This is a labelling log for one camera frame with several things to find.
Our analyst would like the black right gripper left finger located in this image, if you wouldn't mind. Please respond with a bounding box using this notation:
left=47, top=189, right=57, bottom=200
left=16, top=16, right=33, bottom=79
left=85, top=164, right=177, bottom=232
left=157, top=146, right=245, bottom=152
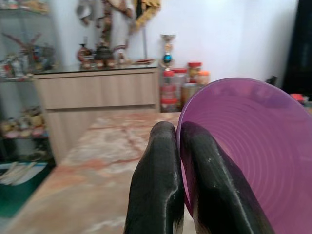
left=123, top=121, right=185, bottom=234

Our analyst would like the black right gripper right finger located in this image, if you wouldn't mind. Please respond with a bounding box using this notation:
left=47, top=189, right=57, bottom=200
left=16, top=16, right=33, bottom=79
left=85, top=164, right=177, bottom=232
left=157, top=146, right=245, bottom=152
left=180, top=121, right=276, bottom=234

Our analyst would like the purple translucent plastic plate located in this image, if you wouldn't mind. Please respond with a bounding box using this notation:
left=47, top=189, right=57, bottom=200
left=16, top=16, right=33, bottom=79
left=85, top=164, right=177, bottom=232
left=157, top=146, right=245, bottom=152
left=175, top=77, right=312, bottom=234

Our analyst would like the tall red lid plastic jar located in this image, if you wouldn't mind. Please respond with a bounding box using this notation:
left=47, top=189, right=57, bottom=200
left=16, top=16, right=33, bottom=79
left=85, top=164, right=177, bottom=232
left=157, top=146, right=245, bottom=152
left=160, top=70, right=180, bottom=113

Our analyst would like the jar with brown contents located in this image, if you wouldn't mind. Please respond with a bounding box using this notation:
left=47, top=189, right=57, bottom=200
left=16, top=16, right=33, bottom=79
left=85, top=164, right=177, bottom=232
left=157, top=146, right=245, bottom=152
left=180, top=82, right=203, bottom=109

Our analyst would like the wide red lid plastic jar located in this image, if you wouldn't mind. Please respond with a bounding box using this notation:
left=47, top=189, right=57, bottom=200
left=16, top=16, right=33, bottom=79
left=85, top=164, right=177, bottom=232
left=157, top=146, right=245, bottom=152
left=172, top=68, right=189, bottom=108

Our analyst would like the orange lid plastic jar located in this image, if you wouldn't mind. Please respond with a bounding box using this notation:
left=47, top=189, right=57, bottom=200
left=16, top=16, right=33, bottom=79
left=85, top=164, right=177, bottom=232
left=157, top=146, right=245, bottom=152
left=196, top=70, right=211, bottom=86

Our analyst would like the light wooden sideboard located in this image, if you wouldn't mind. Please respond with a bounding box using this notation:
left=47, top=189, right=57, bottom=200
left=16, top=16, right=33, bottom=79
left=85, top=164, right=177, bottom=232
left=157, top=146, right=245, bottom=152
left=33, top=63, right=161, bottom=164

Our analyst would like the small red lid plastic jar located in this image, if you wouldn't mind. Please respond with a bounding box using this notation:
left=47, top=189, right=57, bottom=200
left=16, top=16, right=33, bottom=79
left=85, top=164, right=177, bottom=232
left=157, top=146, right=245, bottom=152
left=187, top=61, right=203, bottom=84

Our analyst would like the small red object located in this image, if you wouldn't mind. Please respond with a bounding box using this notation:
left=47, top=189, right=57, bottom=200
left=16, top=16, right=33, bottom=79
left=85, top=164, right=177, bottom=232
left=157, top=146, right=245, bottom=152
left=289, top=93, right=308, bottom=104

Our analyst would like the silver trophy with blue ball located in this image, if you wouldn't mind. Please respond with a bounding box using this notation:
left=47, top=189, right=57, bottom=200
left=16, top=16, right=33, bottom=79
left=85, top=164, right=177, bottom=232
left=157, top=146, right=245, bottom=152
left=159, top=34, right=176, bottom=72

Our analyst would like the green box with papers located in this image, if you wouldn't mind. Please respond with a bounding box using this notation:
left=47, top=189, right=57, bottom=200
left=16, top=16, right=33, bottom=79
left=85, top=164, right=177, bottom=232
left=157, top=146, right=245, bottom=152
left=0, top=160, right=54, bottom=212

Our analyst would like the dark painted vase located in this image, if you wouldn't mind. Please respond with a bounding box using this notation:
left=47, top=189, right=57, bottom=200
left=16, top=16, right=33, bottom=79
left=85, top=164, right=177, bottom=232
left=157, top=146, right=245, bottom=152
left=77, top=36, right=93, bottom=62

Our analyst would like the white hanging costume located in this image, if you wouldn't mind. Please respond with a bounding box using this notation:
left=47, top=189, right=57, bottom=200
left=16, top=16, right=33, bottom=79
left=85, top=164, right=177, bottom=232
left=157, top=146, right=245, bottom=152
left=103, top=0, right=134, bottom=60

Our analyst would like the dark tall cabinet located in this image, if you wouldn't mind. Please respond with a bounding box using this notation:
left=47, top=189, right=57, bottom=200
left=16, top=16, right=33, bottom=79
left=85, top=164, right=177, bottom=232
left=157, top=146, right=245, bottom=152
left=282, top=0, right=312, bottom=96

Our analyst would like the yellow garland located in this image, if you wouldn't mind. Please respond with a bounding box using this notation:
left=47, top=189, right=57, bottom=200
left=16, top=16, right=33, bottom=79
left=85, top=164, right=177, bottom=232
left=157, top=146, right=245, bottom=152
left=133, top=0, right=162, bottom=34

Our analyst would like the glass display cabinet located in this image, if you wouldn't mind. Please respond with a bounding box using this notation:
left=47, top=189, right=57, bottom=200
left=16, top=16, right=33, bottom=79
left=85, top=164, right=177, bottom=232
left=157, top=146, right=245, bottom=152
left=0, top=7, right=59, bottom=169

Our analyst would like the grey hanging ornament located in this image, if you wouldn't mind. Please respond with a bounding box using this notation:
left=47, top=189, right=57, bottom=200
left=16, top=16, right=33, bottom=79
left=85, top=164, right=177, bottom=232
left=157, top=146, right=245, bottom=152
left=76, top=0, right=93, bottom=25

